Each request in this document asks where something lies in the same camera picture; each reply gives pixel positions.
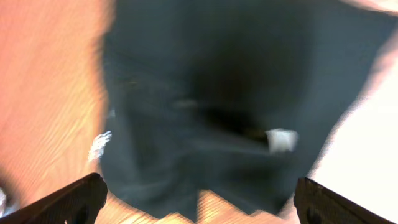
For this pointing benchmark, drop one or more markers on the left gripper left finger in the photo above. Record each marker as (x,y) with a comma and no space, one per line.
(78,203)

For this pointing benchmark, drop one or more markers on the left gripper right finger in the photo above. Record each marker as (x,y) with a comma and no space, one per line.
(317,204)

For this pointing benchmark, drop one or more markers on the black t-shirt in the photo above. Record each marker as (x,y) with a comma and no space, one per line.
(235,97)

